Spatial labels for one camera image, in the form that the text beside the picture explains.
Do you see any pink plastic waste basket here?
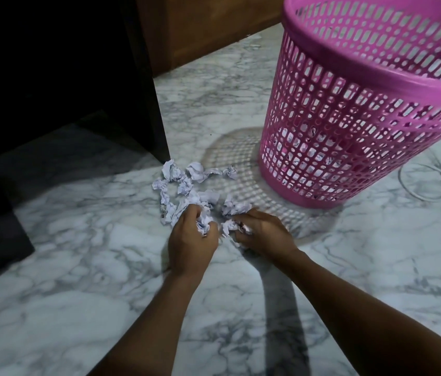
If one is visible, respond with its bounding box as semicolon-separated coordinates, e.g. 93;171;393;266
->
258;0;441;210

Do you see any white paper ball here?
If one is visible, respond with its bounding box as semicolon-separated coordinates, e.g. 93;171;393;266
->
196;207;214;236
220;219;252;238

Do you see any dark wooden cabinet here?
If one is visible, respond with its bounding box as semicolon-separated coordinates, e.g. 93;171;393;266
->
0;0;171;288

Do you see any person's left forearm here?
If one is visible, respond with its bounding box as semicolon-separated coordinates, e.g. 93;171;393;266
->
87;269;205;376

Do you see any brown wooden room door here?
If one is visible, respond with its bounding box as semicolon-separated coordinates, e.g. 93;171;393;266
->
134;0;284;78

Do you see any person's right forearm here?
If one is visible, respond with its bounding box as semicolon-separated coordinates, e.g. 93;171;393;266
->
279;250;441;376

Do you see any pile of paper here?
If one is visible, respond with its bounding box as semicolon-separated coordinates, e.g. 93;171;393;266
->
152;159;253;228

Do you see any person's left hand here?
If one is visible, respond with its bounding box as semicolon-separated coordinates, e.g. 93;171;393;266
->
167;204;220;278

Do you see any person's right hand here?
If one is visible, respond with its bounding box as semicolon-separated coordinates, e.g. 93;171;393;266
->
230;209;301;263

